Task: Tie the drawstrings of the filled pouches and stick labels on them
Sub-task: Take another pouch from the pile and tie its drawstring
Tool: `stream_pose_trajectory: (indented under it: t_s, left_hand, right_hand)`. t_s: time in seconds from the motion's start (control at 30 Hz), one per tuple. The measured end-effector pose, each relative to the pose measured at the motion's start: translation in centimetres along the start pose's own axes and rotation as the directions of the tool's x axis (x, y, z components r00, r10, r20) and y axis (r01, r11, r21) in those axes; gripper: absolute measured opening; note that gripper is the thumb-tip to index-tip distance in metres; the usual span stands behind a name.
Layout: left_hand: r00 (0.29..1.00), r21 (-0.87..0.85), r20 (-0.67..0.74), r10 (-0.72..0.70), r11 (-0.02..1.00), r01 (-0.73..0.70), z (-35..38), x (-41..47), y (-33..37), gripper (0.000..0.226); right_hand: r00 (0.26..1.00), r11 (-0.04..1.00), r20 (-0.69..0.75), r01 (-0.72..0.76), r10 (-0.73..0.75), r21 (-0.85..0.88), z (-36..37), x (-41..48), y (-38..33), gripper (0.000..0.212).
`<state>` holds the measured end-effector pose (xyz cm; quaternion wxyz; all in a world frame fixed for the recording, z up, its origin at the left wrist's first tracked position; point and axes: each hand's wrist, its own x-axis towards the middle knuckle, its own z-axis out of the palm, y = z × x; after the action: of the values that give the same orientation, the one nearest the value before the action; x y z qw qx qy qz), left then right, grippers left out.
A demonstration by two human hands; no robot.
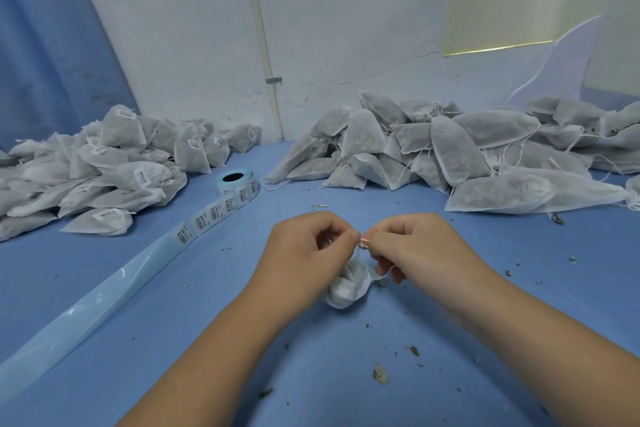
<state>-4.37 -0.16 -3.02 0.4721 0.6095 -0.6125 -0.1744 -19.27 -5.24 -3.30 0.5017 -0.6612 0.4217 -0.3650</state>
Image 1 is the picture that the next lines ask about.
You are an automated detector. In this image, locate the person's right hand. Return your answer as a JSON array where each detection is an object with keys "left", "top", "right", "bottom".
[{"left": 359, "top": 212, "right": 498, "bottom": 309}]

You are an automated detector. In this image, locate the person's left hand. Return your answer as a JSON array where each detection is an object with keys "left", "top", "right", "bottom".
[{"left": 243, "top": 211, "right": 362, "bottom": 325}]

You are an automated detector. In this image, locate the white herb sachet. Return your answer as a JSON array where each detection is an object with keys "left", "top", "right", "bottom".
[{"left": 322, "top": 246, "right": 387, "bottom": 311}]

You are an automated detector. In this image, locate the blue label roll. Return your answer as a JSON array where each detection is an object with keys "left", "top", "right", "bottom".
[{"left": 0, "top": 167, "right": 262, "bottom": 409}]

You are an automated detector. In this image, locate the pile of unlabelled herb bags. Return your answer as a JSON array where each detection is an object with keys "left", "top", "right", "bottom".
[{"left": 263, "top": 91, "right": 640, "bottom": 216}]

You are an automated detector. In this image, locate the pile of labelled herb bags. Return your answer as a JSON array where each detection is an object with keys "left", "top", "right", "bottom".
[{"left": 0, "top": 103, "right": 264, "bottom": 242}]

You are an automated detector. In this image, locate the person's right forearm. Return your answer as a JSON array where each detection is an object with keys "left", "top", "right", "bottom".
[{"left": 455, "top": 262, "right": 640, "bottom": 427}]

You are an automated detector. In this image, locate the person's left forearm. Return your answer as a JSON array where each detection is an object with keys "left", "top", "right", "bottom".
[{"left": 117, "top": 292, "right": 301, "bottom": 427}]

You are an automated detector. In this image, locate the white curved board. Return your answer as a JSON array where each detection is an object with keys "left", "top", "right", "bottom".
[{"left": 506, "top": 16, "right": 602, "bottom": 109}]

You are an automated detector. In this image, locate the large beige panel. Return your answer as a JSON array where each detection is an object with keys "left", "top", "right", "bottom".
[{"left": 585, "top": 1, "right": 640, "bottom": 99}]

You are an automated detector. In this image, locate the blue curtain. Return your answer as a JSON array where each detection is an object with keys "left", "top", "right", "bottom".
[{"left": 0, "top": 0, "right": 140, "bottom": 149}]

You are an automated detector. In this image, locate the white wall pipe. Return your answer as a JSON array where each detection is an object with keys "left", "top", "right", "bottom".
[{"left": 240, "top": 0, "right": 287, "bottom": 141}]

